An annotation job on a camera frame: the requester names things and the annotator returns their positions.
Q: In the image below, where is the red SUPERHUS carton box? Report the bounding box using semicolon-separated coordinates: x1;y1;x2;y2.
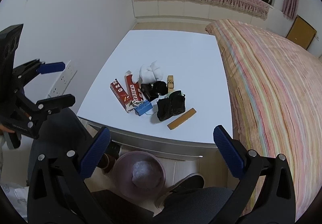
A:
125;71;144;106

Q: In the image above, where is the pink trash bin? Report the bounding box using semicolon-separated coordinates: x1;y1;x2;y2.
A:
112;151;166;201

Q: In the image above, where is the yellow wooden board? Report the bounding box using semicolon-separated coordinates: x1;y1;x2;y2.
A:
286;15;317;50

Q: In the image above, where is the brown wooden comb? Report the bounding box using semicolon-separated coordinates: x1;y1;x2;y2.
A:
167;108;196;130

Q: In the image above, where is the black shoe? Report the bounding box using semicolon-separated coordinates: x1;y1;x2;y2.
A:
160;173;205;199

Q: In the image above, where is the white patterned jacket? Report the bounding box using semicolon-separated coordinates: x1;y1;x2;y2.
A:
1;183;29;222

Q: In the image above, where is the blue toy brick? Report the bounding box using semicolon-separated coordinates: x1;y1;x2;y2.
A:
134;100;153;116

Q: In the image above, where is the black binder clip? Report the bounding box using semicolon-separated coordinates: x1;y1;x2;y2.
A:
140;84;159;102

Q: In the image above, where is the dark red carton box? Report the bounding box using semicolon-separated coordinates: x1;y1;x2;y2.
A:
110;79;134;113

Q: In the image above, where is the white power strip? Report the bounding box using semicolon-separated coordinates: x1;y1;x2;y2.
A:
48;60;77;97

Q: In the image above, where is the black fuzzy pompom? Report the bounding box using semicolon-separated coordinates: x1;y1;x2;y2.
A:
153;81;168;96

